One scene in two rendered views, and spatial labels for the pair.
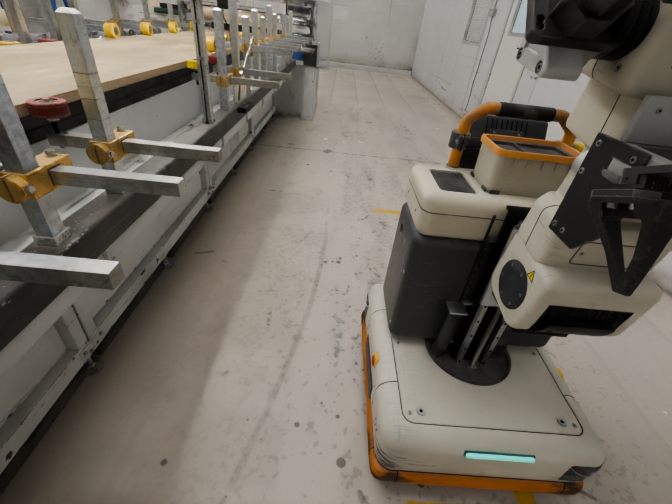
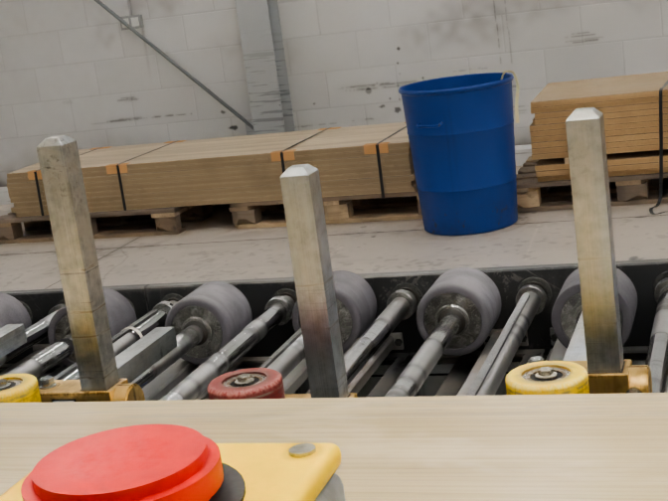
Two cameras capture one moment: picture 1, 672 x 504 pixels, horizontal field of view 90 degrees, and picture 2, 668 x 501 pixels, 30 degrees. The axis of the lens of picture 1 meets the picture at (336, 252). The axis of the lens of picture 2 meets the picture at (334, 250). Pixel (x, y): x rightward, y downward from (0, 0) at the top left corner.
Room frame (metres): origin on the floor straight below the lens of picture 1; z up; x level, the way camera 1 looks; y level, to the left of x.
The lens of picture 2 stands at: (1.68, 0.44, 1.32)
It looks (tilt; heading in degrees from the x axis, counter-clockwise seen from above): 13 degrees down; 112
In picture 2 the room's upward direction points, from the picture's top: 8 degrees counter-clockwise
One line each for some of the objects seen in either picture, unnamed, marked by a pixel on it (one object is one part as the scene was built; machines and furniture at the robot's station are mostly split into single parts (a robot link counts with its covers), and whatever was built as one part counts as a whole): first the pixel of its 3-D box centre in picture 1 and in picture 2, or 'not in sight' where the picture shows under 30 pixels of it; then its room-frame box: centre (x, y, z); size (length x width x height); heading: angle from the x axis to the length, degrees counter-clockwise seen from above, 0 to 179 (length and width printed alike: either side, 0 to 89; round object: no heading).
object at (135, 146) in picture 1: (137, 147); not in sight; (0.85, 0.55, 0.81); 0.43 x 0.03 x 0.04; 93
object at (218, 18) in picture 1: (222, 68); not in sight; (1.81, 0.65, 0.89); 0.04 x 0.04 x 0.48; 3
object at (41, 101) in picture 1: (54, 122); not in sight; (0.84, 0.75, 0.85); 0.08 x 0.08 x 0.11
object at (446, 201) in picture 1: (489, 258); not in sight; (0.87, -0.47, 0.59); 0.55 x 0.34 x 0.83; 93
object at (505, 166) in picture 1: (524, 166); not in sight; (0.90, -0.47, 0.87); 0.23 x 0.15 x 0.11; 93
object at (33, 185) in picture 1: (37, 176); not in sight; (0.58, 0.59, 0.83); 0.14 x 0.06 x 0.05; 3
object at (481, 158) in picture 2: not in sight; (465, 150); (0.09, 6.20, 0.36); 0.59 x 0.57 x 0.73; 93
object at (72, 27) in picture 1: (101, 128); not in sight; (0.81, 0.60, 0.87); 0.04 x 0.04 x 0.48; 3
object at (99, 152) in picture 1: (112, 146); not in sight; (0.83, 0.61, 0.81); 0.14 x 0.06 x 0.05; 3
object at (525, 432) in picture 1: (455, 370); not in sight; (0.78, -0.47, 0.16); 0.67 x 0.64 x 0.25; 3
